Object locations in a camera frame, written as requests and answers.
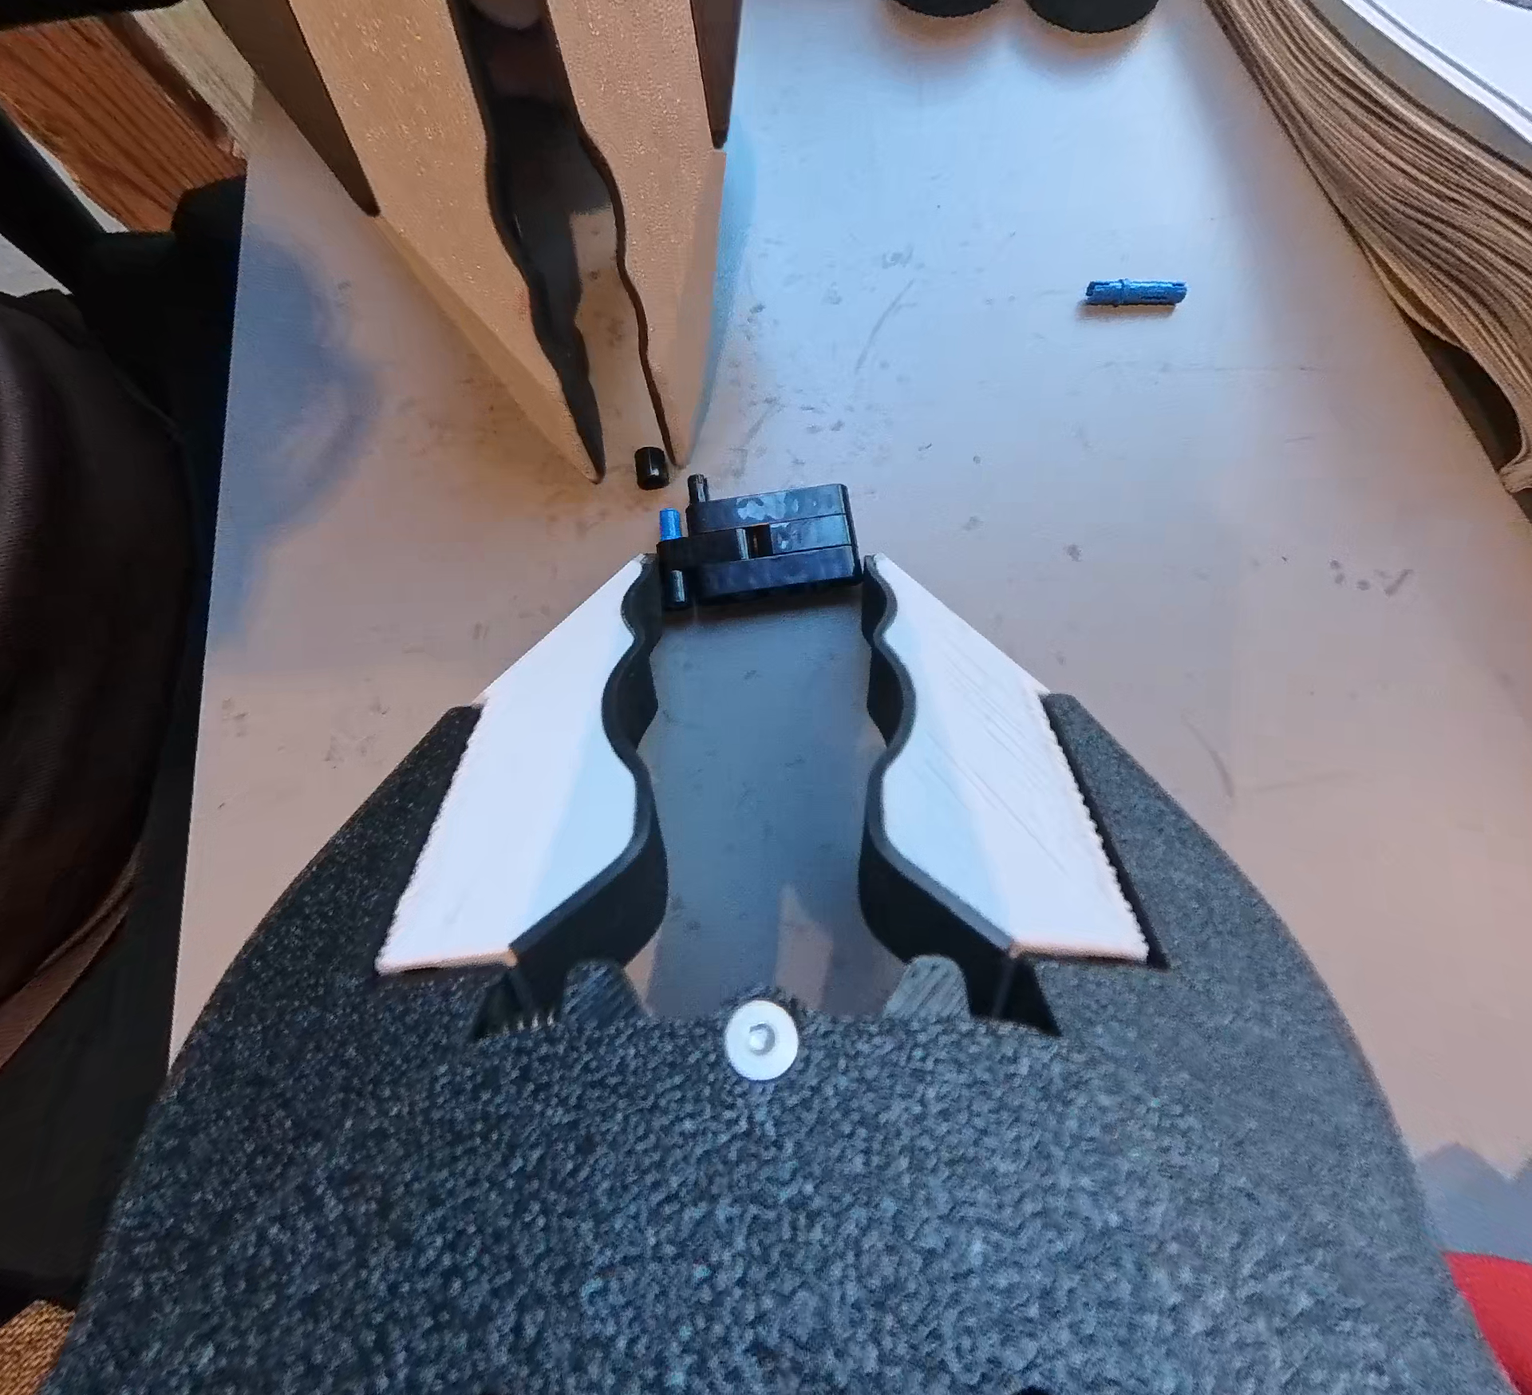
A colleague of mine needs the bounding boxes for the open instruction booklet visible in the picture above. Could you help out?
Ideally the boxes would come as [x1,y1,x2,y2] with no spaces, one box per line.
[1136,0,1532,520]

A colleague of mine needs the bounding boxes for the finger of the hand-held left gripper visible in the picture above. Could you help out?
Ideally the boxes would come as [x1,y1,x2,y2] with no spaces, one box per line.
[149,0,606,481]
[525,0,753,467]

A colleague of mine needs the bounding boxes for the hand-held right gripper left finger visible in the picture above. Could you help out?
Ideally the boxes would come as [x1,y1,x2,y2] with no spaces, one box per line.
[376,557,670,980]

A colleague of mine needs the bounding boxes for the person's black trousers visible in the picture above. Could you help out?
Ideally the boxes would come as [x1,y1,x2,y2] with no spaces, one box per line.
[0,108,242,1312]

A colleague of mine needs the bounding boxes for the black brick assembly with blue pins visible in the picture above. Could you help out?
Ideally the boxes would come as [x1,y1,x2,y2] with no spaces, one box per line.
[652,472,867,610]

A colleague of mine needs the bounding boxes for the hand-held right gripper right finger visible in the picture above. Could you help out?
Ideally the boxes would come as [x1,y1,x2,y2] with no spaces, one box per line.
[858,548,1155,970]

